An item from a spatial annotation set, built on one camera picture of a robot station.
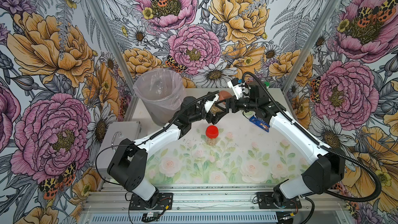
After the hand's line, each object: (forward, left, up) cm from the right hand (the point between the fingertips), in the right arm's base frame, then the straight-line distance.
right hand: (220, 106), depth 76 cm
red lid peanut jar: (-5, +4, -17) cm, 18 cm away
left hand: (+1, 0, -4) cm, 4 cm away
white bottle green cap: (+42, -42, -26) cm, 65 cm away
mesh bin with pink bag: (+25, +34, -14) cm, 45 cm away
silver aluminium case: (-8, +52, -8) cm, 53 cm away
